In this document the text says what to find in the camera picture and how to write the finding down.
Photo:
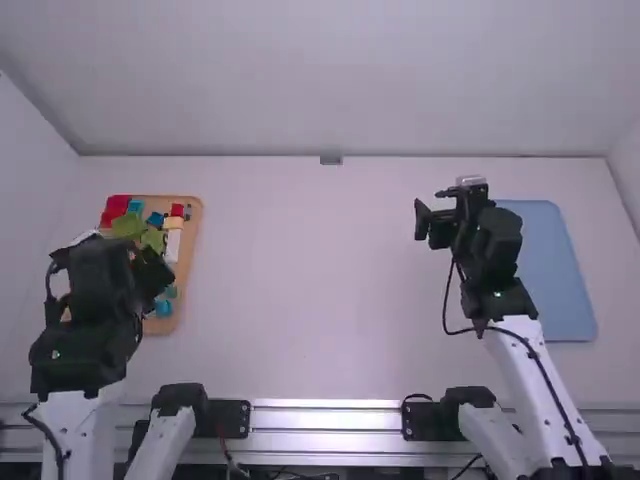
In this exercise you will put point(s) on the blue mat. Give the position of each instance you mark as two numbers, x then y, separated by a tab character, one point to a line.
555	280

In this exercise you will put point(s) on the silver rails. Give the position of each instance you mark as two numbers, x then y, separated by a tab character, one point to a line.
325	420

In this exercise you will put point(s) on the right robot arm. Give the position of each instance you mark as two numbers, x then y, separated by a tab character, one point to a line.
520	360

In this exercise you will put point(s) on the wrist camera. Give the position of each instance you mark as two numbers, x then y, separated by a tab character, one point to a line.
87	237
471	181

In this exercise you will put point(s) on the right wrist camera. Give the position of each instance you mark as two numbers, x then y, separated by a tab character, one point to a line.
471	181

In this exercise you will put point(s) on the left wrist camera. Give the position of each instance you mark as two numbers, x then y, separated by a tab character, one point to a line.
87	237

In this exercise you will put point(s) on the tan tray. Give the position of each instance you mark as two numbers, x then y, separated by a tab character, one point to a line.
192	250

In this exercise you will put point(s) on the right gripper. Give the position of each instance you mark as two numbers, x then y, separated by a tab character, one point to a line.
452	225

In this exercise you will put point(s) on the pale yellow toy brick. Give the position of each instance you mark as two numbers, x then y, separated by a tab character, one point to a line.
173	223

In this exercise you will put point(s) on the white toy brick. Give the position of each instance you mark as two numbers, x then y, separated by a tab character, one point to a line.
174	245

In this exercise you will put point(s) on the green toy brick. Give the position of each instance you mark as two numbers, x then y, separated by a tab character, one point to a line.
129	226

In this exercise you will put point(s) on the teal toy brick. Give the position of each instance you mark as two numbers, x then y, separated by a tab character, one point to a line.
172	292
136	207

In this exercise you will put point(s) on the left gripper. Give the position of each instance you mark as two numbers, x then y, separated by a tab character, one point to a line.
150	280

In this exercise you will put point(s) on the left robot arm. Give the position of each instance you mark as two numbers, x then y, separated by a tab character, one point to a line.
75	360

